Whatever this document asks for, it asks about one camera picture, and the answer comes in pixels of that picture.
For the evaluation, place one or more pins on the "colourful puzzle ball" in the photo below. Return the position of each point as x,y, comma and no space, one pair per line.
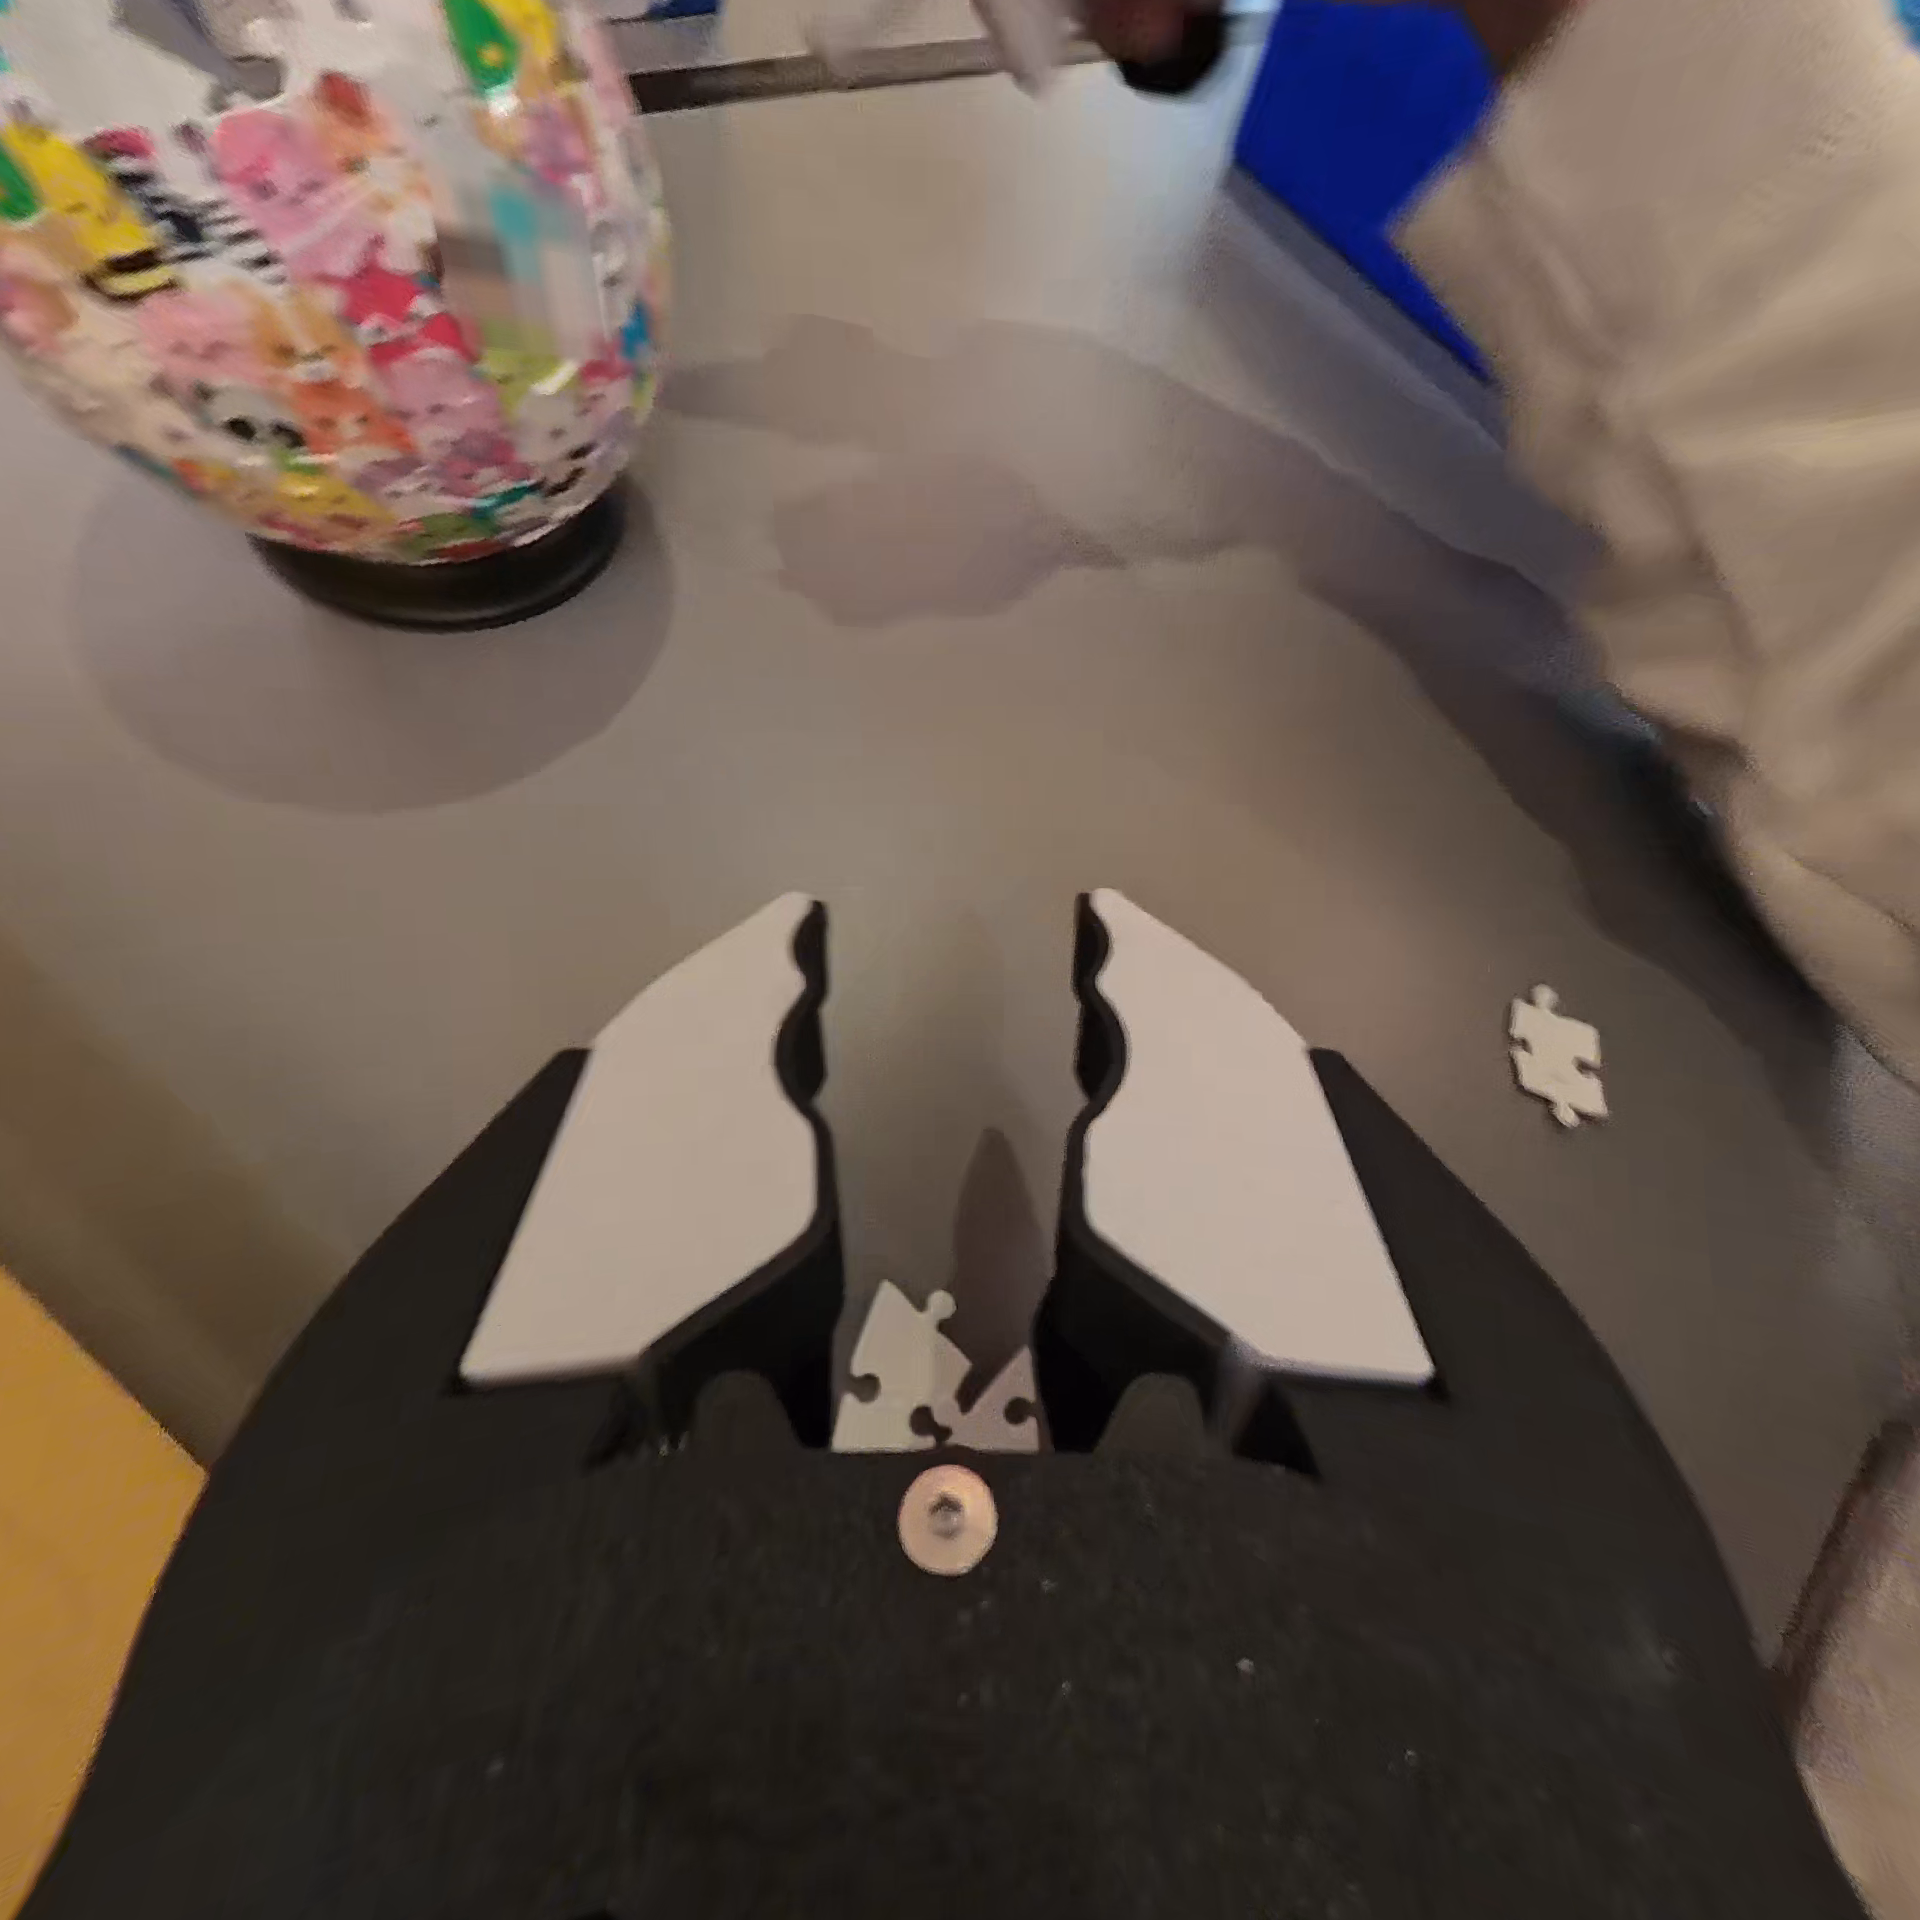
332,271

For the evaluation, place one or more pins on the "blue plastic bin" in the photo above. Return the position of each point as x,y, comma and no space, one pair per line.
1351,151

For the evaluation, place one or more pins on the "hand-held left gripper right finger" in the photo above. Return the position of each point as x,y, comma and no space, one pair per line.
1247,1200

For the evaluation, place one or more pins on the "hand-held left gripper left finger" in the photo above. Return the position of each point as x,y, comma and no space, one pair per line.
661,1200

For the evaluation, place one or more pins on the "person's right hand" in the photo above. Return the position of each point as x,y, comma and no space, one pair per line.
1172,38

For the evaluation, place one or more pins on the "yellow plastic bin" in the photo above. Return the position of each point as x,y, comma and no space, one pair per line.
76,1620

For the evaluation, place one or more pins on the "beige hoodie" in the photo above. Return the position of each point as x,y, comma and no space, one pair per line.
1861,1680

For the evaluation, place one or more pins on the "person's right forearm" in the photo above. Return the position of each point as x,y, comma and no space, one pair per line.
1740,420

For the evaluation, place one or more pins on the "black ball stand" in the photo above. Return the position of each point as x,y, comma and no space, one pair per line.
451,572

